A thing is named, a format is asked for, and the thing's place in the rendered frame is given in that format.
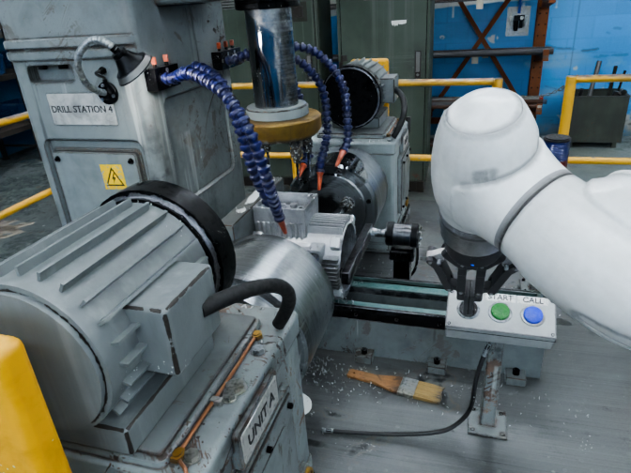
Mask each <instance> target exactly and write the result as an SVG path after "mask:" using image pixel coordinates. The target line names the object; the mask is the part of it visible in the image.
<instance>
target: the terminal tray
mask: <svg viewBox="0 0 631 473"><path fill-rule="evenodd" d="M277 192H278V196H279V198H280V201H281V205H282V210H283V211H284V214H285V227H286V231H287V234H284V233H283V231H282V229H281V227H280V225H279V223H278V222H276V221H275V220H274V217H273V216H272V213H271V211H270V208H269V207H266V206H265V205H263V204H262V202H261V201H262V199H261V200H259V201H258V202H257V203H256V204H255V205H254V206H253V213H254V224H255V231H260V232H263V233H264V234H266V235H274V236H278V237H285V238H288V237H290V239H292V238H293V237H294V238H295V239H298V238H300V239H301V240H303V239H304V238H307V234H308V230H307V225H309V222H310V219H311V218H312V217H313V216H314V215H315V214H316V213H318V197H317V193H302V192H282V191H277Z"/></svg>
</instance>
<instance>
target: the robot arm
mask: <svg viewBox="0 0 631 473"><path fill-rule="evenodd" d="M431 180H432V187H433V193H434V196H435V199H436V202H437V204H438V206H439V223H440V234H441V236H442V238H443V240H444V241H445V242H444V243H443V244H442V246H441V248H440V249H437V248H436V247H434V246H429V247H427V255H426V264H428V265H429V266H430V267H432V268H433V269H434V270H435V271H436V273H437V275H438V277H439V280H440V282H441V284H442V285H443V287H444V289H445V290H446V291H448V292H451V291H453V290H455V291H456V298H457V300H464V309H463V314H472V313H473V304H474V301H477V302H481V301H482V299H483V293H487V294H488V295H490V296H494V295H496V293H497V292H498V291H499V290H500V288H501V287H502V286H503V285H504V283H505V282H506V281H507V280H508V279H509V277H510V276H511V275H512V274H514V273H516V272H518V271H519V272H520V274H521V275H522V276H523V277H524V278H525V279H526V280H527V281H528V282H529V283H530V284H531V285H533V286H534V287H535V288H536V289H537V290H538V291H539V292H540V293H542V294H543V295H544V296H545V297H546V298H548V299H549V300H550V301H551V302H553V303H554V304H555V305H556V306H557V307H559V308H560V309H561V310H563V311H564V312H565V313H567V314H568V315H569V316H571V317H572V318H574V319H575V320H576V321H578V322H579V323H580V324H581V325H583V326H584V327H586V328H588V329H589V330H591V331H592V332H594V333H596V334H597V335H599V336H601V337H603V338H604V339H606V340H608V341H610V342H612V343H615V344H617V345H619V346H621V347H624V348H626V349H629V350H631V170H620V171H616V172H613V173H611V174H610V175H608V176H606V177H600V178H593V179H591V180H590V181H588V182H585V181H584V180H582V179H580V178H579V177H577V176H575V175H574V174H572V173H571V172H570V171H568V170H567V169H566V168H565V167H564V166H563V165H562V164H561V163H560V162H559V161H558V160H557V159H556V158H555V157H554V155H553V154H552V153H551V152H550V150H549V149H548V148H547V146H546V144H545V142H544V141H543V140H542V139H541V138H540V137H539V130H538V126H537V124H536V122H535V119H534V117H533V115H532V113H531V110H530V109H529V107H528V105H527V104H526V102H525V101H524V99H523V98H521V97H520V96H519V95H518V94H517V93H515V92H513V91H510V90H507V89H504V88H498V87H486V88H480V89H476V90H473V91H471V92H469V93H468V94H466V95H464V96H463V97H461V98H460V99H458V100H457V101H455V102H454V103H453V104H452V105H451V106H450V107H449V108H447V109H446V110H445V111H444V112H443V114H442V116H441V119H440V121H439V124H438V127H437V130H436V134H435V139H434V143H433V148H432V157H431ZM446 260H447V261H449V262H450V263H451V264H453V265H454V266H456V267H458V270H457V279H455V278H454V274H453V273H452V271H451V269H450V267H449V265H448V263H447V261H446ZM496 265H498V266H497V267H496V269H495V270H494V271H493V273H492V274H491V275H490V277H489V278H488V280H487V281H485V273H486V271H487V270H488V269H490V268H492V267H494V266H496ZM469 269H472V270H476V277H475V280H469V279H466V276H467V270H469Z"/></svg>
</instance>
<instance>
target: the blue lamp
mask: <svg viewBox="0 0 631 473"><path fill-rule="evenodd" d="M543 141H544V142H545V144H546V146H547V148H548V149H549V150H550V152H551V153H552V154H553V155H554V157H555V158H556V159H557V160H558V161H559V162H561V161H566V160H568V157H569V156H568V155H569V150H570V144H571V141H569V142H568V143H561V144H557V143H550V142H547V141H545V140H543Z"/></svg>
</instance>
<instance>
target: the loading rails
mask: <svg viewBox="0 0 631 473"><path fill-rule="evenodd" d="M353 280H354V281H353ZM361 280H362V281H361ZM354 282H355V283H356V284H355V283H354ZM360 282H361V283H360ZM359 283H360V284H359ZM496 294H505V295H515V296H525V297H535V298H542V297H543V296H542V293H540V292H538V291H528V290H517V289H507V288H501V289H500V290H499V291H498V292H497V293H496ZM351 299H352V300H353V299H354V302H353V301H352V300H351ZM447 299H448V291H446V290H445V289H444V287H443V285H442V284H441V282H428V281H417V280H407V279H396V278H387V277H377V276H366V275H357V274H355V275H354V277H353V279H352V284H351V287H350V290H349V292H348V294H347V296H346V298H344V299H339V303H338V299H334V301H335V302H334V308H333V313H332V317H331V321H330V322H329V324H328V326H327V328H326V331H325V333H324V335H323V337H322V339H321V341H320V343H319V346H318V348H321V349H328V350H334V351H341V352H348V353H355V356H354V361H355V362H356V363H361V364H368V365H372V362H373V359H374V357H383V358H389V359H401V360H408V361H415V362H422V363H427V366H426V371H427V373H428V374H440V375H446V366H449V367H456V368H463V369H470V370H476V369H477V366H478V363H479V360H480V358H481V355H482V354H483V351H484V349H485V346H486V344H487V342H484V341H475V340H468V339H460V338H453V337H446V336H445V320H446V310H447ZM346 300H347V304H346ZM352 303H353V305H352ZM354 303H355V304H354ZM544 352H545V348H537V347H528V346H521V345H513V344H506V343H505V344H504V348H503V357H502V364H501V374H504V377H505V384H506V385H512V386H519V387H525V386H526V381H527V379H526V377H530V378H537V379H540V375H541V370H542V364H543V358H544Z"/></svg>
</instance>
